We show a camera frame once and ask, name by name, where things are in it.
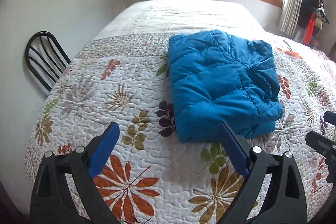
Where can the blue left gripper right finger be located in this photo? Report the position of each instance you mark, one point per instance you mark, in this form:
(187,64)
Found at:
(237,149)

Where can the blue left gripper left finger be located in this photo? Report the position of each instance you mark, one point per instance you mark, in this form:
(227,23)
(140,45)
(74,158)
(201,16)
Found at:
(100,148)

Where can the blue quilted puffer jacket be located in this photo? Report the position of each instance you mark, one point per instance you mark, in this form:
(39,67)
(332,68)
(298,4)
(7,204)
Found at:
(214,77)

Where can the coat rack with clothes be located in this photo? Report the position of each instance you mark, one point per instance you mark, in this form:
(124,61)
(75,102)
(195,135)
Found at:
(310,11)

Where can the floral quilted bedspread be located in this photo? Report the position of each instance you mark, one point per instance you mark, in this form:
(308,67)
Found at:
(122,76)

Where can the dark wooden door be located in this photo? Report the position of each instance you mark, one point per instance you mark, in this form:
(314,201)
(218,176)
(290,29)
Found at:
(332,53)

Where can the black metal chair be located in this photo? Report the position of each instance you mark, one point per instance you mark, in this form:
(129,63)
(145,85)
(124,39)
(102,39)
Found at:
(46,59)

